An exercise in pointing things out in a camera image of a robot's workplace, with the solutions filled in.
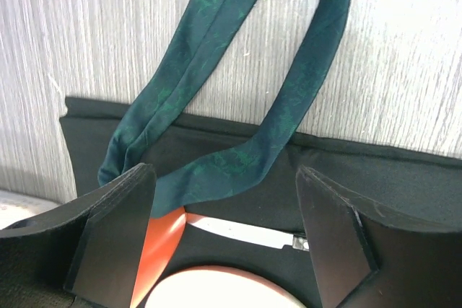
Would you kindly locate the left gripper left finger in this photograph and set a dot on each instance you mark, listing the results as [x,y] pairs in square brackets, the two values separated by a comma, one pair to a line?
[84,253]

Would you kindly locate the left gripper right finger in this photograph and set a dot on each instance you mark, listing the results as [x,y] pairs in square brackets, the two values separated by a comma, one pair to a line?
[365,254]

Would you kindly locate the dark green tie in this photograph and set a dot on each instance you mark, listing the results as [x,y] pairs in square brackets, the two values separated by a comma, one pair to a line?
[204,33]

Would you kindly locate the black placemat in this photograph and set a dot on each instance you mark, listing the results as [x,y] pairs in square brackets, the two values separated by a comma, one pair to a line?
[261,230]

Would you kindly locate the pink white plate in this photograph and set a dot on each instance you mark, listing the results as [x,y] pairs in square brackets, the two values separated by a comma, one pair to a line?
[219,287]

